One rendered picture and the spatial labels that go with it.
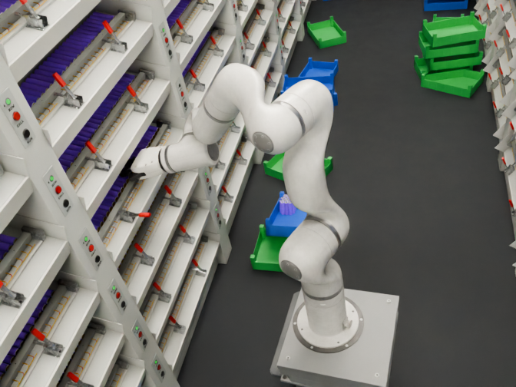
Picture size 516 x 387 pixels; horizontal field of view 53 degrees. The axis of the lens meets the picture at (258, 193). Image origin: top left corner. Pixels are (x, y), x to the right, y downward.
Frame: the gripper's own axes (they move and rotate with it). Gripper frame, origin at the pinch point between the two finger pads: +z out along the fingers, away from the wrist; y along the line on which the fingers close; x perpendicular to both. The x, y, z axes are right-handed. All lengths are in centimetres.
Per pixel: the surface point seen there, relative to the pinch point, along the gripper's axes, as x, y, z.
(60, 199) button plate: -19.9, 36.8, -13.5
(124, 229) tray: 7.7, 19.6, -4.1
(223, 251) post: 73, -30, 11
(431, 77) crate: 102, -181, -74
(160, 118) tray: 1.8, -29.0, 0.7
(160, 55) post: -19.7, -29.3, -12.2
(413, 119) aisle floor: 102, -142, -64
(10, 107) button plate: -44, 36, -20
